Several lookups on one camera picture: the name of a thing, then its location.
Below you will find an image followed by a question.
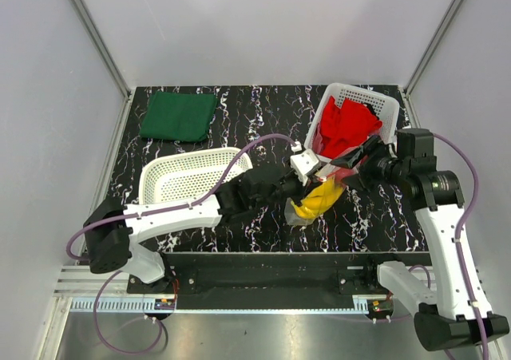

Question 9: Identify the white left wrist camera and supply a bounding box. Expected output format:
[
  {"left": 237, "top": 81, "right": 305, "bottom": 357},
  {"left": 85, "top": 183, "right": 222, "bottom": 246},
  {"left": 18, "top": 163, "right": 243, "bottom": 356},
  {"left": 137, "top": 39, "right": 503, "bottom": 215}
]
[{"left": 290, "top": 148, "right": 321, "bottom": 187}]

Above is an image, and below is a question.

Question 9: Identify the clear zip top bag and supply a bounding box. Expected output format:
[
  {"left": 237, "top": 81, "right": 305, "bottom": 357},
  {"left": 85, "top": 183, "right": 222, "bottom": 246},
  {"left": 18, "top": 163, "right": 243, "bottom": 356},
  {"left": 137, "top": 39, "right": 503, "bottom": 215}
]
[{"left": 285, "top": 134, "right": 360, "bottom": 227}]

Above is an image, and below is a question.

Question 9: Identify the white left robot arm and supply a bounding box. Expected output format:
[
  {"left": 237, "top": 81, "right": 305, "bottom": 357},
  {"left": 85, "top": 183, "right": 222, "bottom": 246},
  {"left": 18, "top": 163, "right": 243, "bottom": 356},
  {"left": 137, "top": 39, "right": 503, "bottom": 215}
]
[{"left": 83, "top": 164, "right": 309, "bottom": 293}]

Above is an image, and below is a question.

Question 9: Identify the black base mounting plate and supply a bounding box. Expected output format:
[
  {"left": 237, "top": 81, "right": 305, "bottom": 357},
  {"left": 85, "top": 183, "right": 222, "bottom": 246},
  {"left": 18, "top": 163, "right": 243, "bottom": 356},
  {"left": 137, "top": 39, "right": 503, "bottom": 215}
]
[{"left": 126, "top": 251, "right": 434, "bottom": 311}]

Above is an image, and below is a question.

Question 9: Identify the large white laundry basket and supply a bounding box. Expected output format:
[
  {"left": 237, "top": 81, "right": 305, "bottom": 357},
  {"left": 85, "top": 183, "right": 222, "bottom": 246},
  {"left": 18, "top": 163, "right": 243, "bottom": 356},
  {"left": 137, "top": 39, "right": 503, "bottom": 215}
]
[{"left": 304, "top": 83, "right": 400, "bottom": 162}]

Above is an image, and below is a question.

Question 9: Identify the small white perforated basket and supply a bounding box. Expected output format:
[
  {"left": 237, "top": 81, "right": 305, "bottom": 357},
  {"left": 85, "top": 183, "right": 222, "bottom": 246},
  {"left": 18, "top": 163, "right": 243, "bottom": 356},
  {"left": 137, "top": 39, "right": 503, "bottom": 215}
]
[{"left": 138, "top": 147, "right": 240, "bottom": 204}]

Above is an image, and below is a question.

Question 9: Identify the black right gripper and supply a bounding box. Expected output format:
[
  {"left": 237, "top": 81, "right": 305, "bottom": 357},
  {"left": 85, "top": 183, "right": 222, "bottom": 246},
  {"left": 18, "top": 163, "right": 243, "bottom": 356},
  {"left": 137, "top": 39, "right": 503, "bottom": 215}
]
[{"left": 330, "top": 133, "right": 409, "bottom": 196}]

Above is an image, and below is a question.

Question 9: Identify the grey slotted cable duct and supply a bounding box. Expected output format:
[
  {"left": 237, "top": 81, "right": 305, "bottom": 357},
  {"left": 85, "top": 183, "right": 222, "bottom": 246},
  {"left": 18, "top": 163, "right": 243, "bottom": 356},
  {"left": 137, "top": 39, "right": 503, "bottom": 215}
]
[{"left": 70, "top": 298, "right": 175, "bottom": 314}]

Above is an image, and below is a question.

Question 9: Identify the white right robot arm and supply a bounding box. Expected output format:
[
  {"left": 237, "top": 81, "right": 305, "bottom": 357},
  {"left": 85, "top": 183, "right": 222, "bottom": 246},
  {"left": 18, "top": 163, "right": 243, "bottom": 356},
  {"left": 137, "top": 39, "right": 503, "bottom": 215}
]
[{"left": 331, "top": 129, "right": 509, "bottom": 359}]

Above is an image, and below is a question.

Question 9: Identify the yellow fake banana bunch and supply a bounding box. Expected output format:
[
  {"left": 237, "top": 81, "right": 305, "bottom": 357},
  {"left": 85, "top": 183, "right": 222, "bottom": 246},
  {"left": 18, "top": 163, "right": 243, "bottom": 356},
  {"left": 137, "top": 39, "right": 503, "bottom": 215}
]
[{"left": 291, "top": 178, "right": 344, "bottom": 220}]

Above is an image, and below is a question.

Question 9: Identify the right aluminium frame post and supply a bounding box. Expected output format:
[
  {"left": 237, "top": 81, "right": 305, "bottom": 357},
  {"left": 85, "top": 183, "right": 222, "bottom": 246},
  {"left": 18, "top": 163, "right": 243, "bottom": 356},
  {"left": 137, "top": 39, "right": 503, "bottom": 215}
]
[{"left": 403, "top": 0, "right": 465, "bottom": 95}]

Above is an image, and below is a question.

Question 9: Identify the folded green cloth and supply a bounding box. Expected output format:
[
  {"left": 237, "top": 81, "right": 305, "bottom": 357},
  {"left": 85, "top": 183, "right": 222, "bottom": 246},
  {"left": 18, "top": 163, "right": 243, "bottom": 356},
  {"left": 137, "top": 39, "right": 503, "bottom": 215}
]
[{"left": 139, "top": 92, "right": 218, "bottom": 142}]

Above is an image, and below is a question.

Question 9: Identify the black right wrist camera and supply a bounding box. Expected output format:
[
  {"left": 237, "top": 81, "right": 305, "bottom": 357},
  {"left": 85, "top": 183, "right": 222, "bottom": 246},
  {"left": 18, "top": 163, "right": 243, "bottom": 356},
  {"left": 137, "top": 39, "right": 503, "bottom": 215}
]
[{"left": 397, "top": 128, "right": 434, "bottom": 162}]

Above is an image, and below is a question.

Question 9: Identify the aluminium corner frame post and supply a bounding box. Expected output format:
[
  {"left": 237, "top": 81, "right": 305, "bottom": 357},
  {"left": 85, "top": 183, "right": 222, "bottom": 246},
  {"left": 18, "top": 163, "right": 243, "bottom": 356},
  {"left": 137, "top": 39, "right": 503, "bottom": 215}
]
[{"left": 70, "top": 0, "right": 131, "bottom": 98}]

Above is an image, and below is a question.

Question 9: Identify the red cloth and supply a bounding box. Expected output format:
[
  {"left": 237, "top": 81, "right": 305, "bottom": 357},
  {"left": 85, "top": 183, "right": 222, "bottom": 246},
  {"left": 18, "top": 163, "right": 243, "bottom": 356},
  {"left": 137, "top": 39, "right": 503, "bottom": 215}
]
[{"left": 319, "top": 97, "right": 382, "bottom": 159}]

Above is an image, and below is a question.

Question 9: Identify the pink cloth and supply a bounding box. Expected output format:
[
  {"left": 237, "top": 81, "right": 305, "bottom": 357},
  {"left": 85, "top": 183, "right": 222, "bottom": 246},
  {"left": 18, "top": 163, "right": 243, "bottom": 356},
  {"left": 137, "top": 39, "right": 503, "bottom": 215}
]
[{"left": 312, "top": 124, "right": 323, "bottom": 154}]

